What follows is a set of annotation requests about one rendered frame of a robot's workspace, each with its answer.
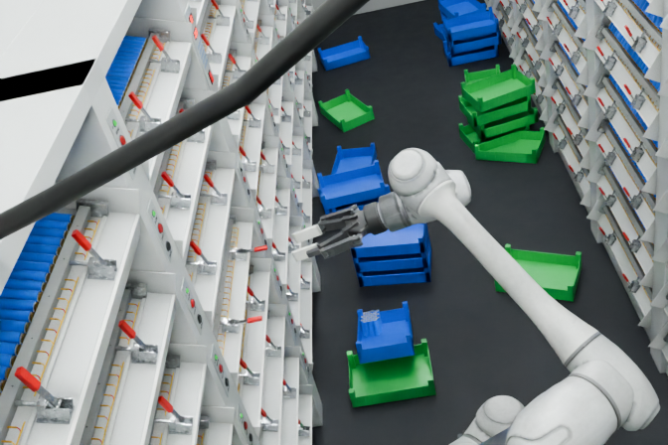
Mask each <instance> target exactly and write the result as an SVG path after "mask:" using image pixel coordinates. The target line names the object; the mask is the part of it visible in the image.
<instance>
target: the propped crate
mask: <svg viewBox="0 0 668 445"><path fill-rule="evenodd" d="M357 313H358V336H357V342H356V348H357V352H358V357H359V362H360V364H365V363H371V362H377V361H383V360H389V359H395V358H401V357H407V356H414V355H415V349H414V340H413V331H412V322H411V316H410V311H409V306H408V301H406V302H403V308H400V309H394V310H388V311H382V312H380V315H381V320H382V328H383V329H382V331H383V332H382V333H380V335H379V336H376V334H375V336H374V337H372V336H370V337H366V336H364V334H363V329H362V325H361V316H362V314H363V310H362V309H359V310H357Z"/></svg>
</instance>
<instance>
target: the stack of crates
mask: <svg viewBox="0 0 668 445"><path fill-rule="evenodd" d="M362 242H363V245H362V246H358V247H353V248H351V253H352V257H353V261H354V265H355V269H356V273H357V276H358V280H359V284H360V287H364V286H378V285H392V284H407V283H421V282H430V278H431V245H430V240H429V234H428V228H427V223H417V224H414V225H411V226H408V227H405V228H402V229H399V230H397V231H394V232H391V231H389V229H388V230H387V231H385V232H382V233H379V234H376V235H373V234H371V233H368V234H367V235H365V236H364V237H363V238H362Z"/></svg>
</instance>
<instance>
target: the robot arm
mask: <svg viewBox="0 0 668 445"><path fill-rule="evenodd" d="M388 177H389V182H390V185H391V187H392V189H393V190H394V191H393V192H391V193H388V194H386V195H383V196H380V197H379V202H373V203H370V204H367V205H365V206H363V210H362V211H360V210H359V208H358V207H357V205H353V206H351V207H349V208H347V209H344V210H341V211H338V212H335V213H331V214H328V215H325V216H322V217H320V222H318V224H315V225H313V226H310V227H308V228H305V229H303V230H300V231H297V232H295V233H293V234H292V237H293V238H294V240H295V242H296V243H299V242H302V241H304V240H307V239H310V238H313V237H316V236H318V235H321V234H322V232H323V233H325V231H327V230H335V229H342V231H341V232H339V233H337V234H336V235H334V236H332V237H330V238H329V239H327V240H325V241H324V242H322V243H320V244H319V243H318V242H316V243H313V244H311V245H308V246H305V247H302V248H300V249H297V250H294V251H291V254H292V256H293V258H294V259H295V261H296V262H297V261H300V260H303V259H306V258H310V257H313V256H316V255H319V254H322V255H323V256H324V258H325V259H326V258H329V257H331V256H334V255H336V254H339V253H341V252H344V251H346V250H348V249H351V248H353V247H358V246H362V245H363V242H362V238H363V237H364V236H365V235H367V234H368V233H371V234H373V235H376V234H379V233H382V232H385V231H387V230H388V229H389V231H391V232H394V231H397V230H399V229H402V228H405V227H408V226H411V225H414V224H417V223H430V222H433V221H436V220H438V221H440V222H441V223H442V224H444V225H445V226H446V227H447V228H448V229H449V230H450V231H451V232H452V233H453V234H454V235H455V236H456V237H457V238H458V239H459V240H460V241H461V242H462V243H463V244H464V245H465V246H466V248H467V249H468V250H469V251H470V252H471V253H472V254H473V255H474V256H475V258H476V259H477V260H478V261H479V262H480V263H481V264H482V265H483V267H484V268H485V269H486V270H487V271H488V272H489V273H490V274H491V275H492V277H493V278H494V279H495V280H496V281H497V282H498V283H499V284H500V286H501V287H502V288H503V289H504V290H505V291H506V292H507V293H508V294H509V296H510V297H511V298H512V299H513V300H514V301H515V302H516V303H517V304H518V305H519V306H520V308H521V309H522V310H523V311H524V312H525V313H526V314H527V315H528V317H529V318H530V319H531V320H532V321H533V323H534V324H535V325H536V326H537V328H538V329H539V330H540V331H541V333H542V334H543V335H544V337H545V338H546V340H547V341H548V342H549V344H550V345H551V347H552V348H553V349H554V351H555V352H556V354H557V355H558V357H559V358H560V360H561V361H562V363H563V364H564V365H565V367H566V368H567V369H568V370H569V371H570V373H571V374H570V375H569V376H568V377H566V378H565V379H564V380H562V381H561V382H559V383H557V384H555V385H554V386H552V387H551V388H549V389H548V390H547V391H545V392H543V393H541V394H540V395H539V396H537V397H536V398H535V399H534V400H532V401H531V402H530V403H529V404H528V405H527V406H526V407H525V406H524V405H523V404H522V403H521V402H520V401H518V400H517V399H515V398H513V397H511V396H507V395H498V396H494V397H491V398H489V399H488V400H487V401H485V402H484V403H483V404H482V405H481V407H480V408H479V409H478V411H477V413H476V417H475V418H474V419H473V421H472V423H471V424H470V425H469V427H468V428H467V430H466V431H465V432H464V434H463V435H462V436H461V437H460V438H458V439H457V440H455V441H454V442H452V443H450V444H449V445H603V444H604V443H605V442H606V441H607V440H608V438H609V437H610V436H611V434H612V433H613V432H614V431H616V430H617V429H618V428H619V427H621V426H622V427H623V428H624V429H625V430H627V431H637V430H639V429H644V428H645V427H647V426H648V425H649V423H650V422H651V421H652V420H653V419H654V417H655V416H656V415H657V413H658V412H659V410H660V404H659V398H658V396H657V394H656V392H655V390H654V389H653V387H652V385H651V383H650V382H649V380H648V379H647V377H646V376H645V375H644V373H643V372H642V371H641V369H640V368H639V367H638V366H637V365H636V364H635V363H634V362H633V361H632V360H631V358H630V357H629V356H628V355H627V354H626V353H625V352H624V351H623V350H621V349H620V348H619V347H618V346H617V345H616V344H614V343H613V342H612V341H610V340H609V339H608V338H606V337H605V336H604V335H603V334H602V333H600V332H599V331H598V330H596V329H595V328H593V327H592V326H590V325H589V324H587V323H586V322H584V321H583V320H581V319H580V318H579V317H577V316H576V315H574V314H573V313H572V312H570V311H569V310H567V309H566V308H565V307H563V306H562V305H561V304H560V303H558V302H557V301H556V300H555V299H554V298H552V297H551V296H550V295H549V294H548V293H547V292H546V291H545V290H544V289H543V288H542V287H541V286H540V285H539V284H538V283H537V282H536V281H535V280H534V279H533V278H532V277H531V276H530V275H529V274H528V273H527V272H526V271H525V270H524V269H523V268H522V267H521V266H520V265H519V264H518V263H517V262H516V261H515V259H514V258H513V257H512V256H511V255H510V254H509V253H508V252H507V251H506V250H505V249H504V248H503V247H502V246H501V245H500V244H499V243H498V242H497V241H496V240H495V239H494V238H493V237H492V236H491V235H490V234H489V233H488V231H487V230H486V229H485V228H484V227H483V226H482V225H481V224H480V223H479V222H478V221H477V220H476V219H475V218H474V217H473V216H472V214H471V213H470V212H469V211H468V210H467V209H466V208H465V206H466V205H468V204H469V203H470V202H471V189H470V185H469V183H468V180H467V179H466V177H465V175H464V174H463V172H462V171H459V170H444V169H443V168H442V166H441V165H440V164H439V163H438V162H436V161H435V160H434V159H433V157H432V156H431V155H430V154H428V153H427V152H425V151H423V150H420V149H418V148H408V149H405V150H402V151H401V152H400V153H399V154H398V155H397V156H396V157H395V158H394V159H393V160H392V161H391V163H390V165H389V170H388ZM347 232H348V233H347ZM348 234H349V235H350V236H349V235H348Z"/></svg>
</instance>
